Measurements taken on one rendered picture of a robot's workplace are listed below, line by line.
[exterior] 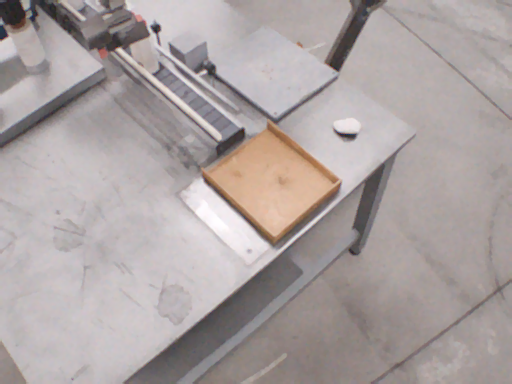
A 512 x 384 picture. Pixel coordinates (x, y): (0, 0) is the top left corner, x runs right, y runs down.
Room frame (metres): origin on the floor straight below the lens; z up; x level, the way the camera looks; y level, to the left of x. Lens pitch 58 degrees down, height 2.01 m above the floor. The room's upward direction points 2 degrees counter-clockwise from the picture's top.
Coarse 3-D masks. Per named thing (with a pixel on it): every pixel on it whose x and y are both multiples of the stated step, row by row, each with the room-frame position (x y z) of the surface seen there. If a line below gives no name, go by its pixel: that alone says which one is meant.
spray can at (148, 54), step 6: (150, 30) 1.25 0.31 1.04; (150, 36) 1.23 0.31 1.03; (138, 42) 1.22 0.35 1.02; (144, 42) 1.22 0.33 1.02; (150, 42) 1.23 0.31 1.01; (144, 48) 1.22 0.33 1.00; (150, 48) 1.22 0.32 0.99; (144, 54) 1.22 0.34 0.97; (150, 54) 1.22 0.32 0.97; (156, 54) 1.24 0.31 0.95; (144, 60) 1.22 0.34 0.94; (150, 60) 1.22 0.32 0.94; (156, 60) 1.23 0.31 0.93; (144, 66) 1.22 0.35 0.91; (150, 66) 1.22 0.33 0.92; (156, 66) 1.23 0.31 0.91; (150, 72) 1.22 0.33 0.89; (156, 72) 1.22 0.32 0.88
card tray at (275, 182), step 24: (264, 144) 0.93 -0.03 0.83; (288, 144) 0.93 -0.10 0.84; (216, 168) 0.85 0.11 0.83; (240, 168) 0.85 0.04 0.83; (264, 168) 0.84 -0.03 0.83; (288, 168) 0.84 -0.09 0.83; (312, 168) 0.84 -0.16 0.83; (240, 192) 0.77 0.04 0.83; (264, 192) 0.76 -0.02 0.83; (288, 192) 0.76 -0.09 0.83; (312, 192) 0.75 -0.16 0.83; (264, 216) 0.68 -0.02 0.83; (288, 216) 0.68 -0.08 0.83
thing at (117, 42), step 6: (138, 24) 1.02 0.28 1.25; (138, 30) 1.00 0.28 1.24; (114, 36) 0.95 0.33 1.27; (132, 36) 0.99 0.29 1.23; (138, 36) 0.99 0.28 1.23; (114, 42) 0.97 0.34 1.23; (120, 42) 0.96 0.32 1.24; (126, 42) 0.97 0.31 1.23; (108, 48) 0.95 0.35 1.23; (114, 48) 0.95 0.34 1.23
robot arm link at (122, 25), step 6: (114, 12) 0.94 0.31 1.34; (120, 12) 0.95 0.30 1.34; (126, 12) 0.95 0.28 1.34; (108, 18) 0.93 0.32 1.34; (114, 18) 0.93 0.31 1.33; (120, 18) 0.93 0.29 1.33; (126, 18) 0.93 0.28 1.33; (132, 18) 0.94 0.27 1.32; (108, 24) 0.91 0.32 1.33; (114, 24) 0.91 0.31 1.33; (120, 24) 0.92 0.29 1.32; (126, 24) 0.92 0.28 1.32; (132, 24) 0.93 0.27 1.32; (114, 30) 0.91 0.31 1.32; (120, 30) 0.91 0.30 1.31; (126, 30) 0.91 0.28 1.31; (132, 30) 0.94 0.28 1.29; (120, 36) 0.93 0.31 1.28; (126, 36) 0.93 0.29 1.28
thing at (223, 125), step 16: (128, 48) 1.36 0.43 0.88; (128, 64) 1.28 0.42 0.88; (160, 64) 1.26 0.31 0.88; (160, 80) 1.19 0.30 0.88; (176, 80) 1.18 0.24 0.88; (176, 96) 1.11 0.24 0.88; (192, 96) 1.10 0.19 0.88; (208, 112) 1.03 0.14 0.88; (224, 128) 0.96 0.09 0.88; (240, 128) 0.96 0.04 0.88
